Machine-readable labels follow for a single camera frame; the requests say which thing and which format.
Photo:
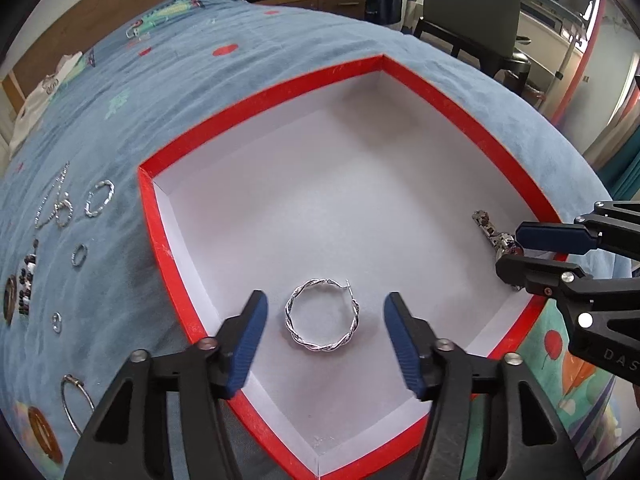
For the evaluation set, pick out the white garment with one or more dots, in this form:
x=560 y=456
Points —
x=35 y=105

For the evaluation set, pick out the dark chair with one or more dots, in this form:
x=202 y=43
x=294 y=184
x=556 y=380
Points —
x=470 y=0

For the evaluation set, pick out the large thin silver hoop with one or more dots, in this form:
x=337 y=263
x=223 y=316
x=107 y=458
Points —
x=65 y=382

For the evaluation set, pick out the large twisted silver hoop earring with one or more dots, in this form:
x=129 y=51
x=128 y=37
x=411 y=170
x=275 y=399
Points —
x=289 y=312

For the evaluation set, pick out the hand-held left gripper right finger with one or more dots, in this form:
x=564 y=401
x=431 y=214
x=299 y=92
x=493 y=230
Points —
x=402 y=345

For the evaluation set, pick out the red cardboard box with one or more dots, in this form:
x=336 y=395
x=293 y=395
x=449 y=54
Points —
x=350 y=185

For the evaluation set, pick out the wooden headboard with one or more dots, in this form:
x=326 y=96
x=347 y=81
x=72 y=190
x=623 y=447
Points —
x=100 y=10

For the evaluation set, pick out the white desk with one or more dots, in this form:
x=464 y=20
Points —
x=540 y=25

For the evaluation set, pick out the small twisted silver hoop earring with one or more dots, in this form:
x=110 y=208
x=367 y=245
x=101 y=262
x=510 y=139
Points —
x=73 y=207
x=107 y=192

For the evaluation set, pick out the blue printed blanket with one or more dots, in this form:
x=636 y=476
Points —
x=200 y=85

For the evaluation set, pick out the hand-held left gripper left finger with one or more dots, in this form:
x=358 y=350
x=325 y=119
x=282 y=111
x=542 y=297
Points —
x=247 y=345

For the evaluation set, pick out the teal curtain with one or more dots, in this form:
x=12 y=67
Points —
x=627 y=170

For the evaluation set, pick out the brown oval bangle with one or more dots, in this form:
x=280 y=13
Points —
x=7 y=305

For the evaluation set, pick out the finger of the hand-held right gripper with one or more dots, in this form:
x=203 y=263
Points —
x=535 y=272
x=550 y=237

